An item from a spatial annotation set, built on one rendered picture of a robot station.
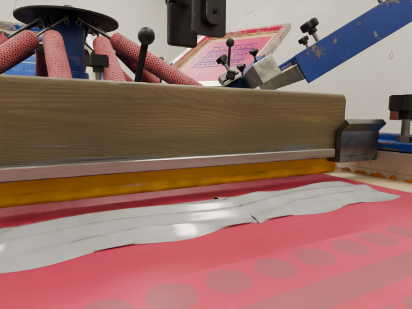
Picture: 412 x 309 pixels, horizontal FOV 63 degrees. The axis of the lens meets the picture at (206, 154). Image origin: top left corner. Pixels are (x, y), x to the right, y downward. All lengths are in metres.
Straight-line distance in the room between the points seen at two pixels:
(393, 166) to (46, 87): 0.39
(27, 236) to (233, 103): 0.21
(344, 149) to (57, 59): 0.65
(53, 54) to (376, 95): 2.15
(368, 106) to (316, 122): 2.22
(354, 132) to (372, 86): 2.18
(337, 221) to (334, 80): 2.57
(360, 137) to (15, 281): 0.39
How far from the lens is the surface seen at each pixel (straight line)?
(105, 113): 0.29
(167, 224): 0.23
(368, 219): 0.29
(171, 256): 0.20
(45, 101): 0.28
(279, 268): 0.19
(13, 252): 0.21
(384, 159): 0.48
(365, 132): 0.46
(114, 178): 0.30
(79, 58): 1.13
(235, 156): 0.32
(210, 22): 0.30
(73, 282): 0.18
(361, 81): 2.68
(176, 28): 0.35
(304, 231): 0.25
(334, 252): 0.22
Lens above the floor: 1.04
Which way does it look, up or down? 7 degrees down
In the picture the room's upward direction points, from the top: 1 degrees clockwise
